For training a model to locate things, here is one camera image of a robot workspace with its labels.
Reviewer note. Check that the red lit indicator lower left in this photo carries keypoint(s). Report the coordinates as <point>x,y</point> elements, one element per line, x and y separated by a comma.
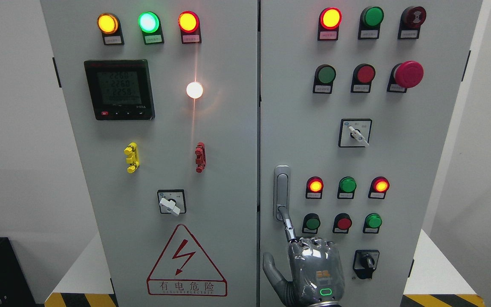
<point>314,188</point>

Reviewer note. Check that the red terminal connector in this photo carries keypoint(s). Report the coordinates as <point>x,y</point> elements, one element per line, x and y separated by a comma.
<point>200,159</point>

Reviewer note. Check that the red push button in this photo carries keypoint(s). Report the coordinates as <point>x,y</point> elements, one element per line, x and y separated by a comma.
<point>342,223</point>
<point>362,78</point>

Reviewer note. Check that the upper right selector switch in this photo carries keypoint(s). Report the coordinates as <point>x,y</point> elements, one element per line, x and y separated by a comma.
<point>355,133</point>

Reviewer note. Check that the red electric hazard warning sticker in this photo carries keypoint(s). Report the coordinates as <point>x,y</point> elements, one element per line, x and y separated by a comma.
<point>185,269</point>

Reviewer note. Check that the yellow indicator light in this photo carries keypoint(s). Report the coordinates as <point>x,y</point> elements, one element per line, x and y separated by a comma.
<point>110,28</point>

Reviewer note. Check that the red push button upper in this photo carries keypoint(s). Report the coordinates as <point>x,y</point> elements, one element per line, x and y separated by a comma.
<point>362,78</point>

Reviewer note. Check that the silver door lock handle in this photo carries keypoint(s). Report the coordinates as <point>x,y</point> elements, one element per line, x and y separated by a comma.
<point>281,190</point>

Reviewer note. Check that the black rotary knob switch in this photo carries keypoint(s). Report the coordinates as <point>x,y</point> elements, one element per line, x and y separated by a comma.
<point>365,262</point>

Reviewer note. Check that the red lit indicator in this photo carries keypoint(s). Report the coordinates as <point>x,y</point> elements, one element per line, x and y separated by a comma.
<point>314,188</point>
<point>328,25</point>
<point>378,188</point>

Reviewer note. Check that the white platform with hazard stripes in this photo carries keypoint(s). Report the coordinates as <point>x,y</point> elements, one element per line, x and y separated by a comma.
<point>433,281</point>

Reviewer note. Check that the green push button lower right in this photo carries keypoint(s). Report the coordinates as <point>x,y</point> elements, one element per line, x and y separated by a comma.
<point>372,223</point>

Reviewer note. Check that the red push button lower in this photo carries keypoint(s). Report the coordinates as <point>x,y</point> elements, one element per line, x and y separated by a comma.
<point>342,223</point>

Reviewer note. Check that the green indicator light lower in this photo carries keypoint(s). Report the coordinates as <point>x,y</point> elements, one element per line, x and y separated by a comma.
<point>346,188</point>

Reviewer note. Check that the green push button upper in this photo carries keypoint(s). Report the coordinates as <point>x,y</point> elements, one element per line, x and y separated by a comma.
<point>324,77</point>

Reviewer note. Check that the dark red buzzer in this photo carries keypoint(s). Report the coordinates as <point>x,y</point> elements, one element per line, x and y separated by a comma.
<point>411,20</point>

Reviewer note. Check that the white lit indicator light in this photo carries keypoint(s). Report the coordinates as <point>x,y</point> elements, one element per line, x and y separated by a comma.
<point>194,90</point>

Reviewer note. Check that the grey left cabinet door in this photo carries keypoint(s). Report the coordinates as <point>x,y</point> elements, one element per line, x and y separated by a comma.
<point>222,200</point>

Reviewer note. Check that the grey right cabinet door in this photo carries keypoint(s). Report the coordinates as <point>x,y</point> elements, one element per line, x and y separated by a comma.
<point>301,129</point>

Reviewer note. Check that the red lit indicator lower right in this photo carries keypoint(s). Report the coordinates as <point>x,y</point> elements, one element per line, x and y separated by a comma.
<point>378,188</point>

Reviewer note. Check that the left door selector switch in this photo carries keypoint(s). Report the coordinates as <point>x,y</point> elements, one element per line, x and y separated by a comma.
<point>172,202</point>

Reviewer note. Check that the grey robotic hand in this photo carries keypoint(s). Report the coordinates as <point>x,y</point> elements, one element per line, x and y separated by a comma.
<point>317,274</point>

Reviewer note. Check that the green indicator light top right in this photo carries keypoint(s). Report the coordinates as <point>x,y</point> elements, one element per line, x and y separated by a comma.
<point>370,19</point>

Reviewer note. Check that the red emergency stop button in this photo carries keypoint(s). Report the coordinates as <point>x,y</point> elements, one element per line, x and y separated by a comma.
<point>405,76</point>

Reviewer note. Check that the red-orange indicator light top left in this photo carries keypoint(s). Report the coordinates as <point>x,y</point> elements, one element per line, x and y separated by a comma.
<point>189,27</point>

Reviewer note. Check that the black digital power meter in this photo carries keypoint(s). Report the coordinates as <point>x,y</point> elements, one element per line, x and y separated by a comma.
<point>120,89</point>

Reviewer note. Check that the yellow terminal connector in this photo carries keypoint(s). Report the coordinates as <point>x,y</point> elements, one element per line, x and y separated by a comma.
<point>131,151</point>

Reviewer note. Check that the grey cabinet door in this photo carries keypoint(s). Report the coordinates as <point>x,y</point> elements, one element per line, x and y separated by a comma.
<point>301,129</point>
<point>222,200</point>

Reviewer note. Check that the green lit indicator light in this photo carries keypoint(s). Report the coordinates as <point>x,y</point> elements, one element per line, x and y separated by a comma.
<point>150,25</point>

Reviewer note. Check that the red lit indicator top right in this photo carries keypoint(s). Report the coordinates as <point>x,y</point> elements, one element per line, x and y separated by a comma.
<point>328,25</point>

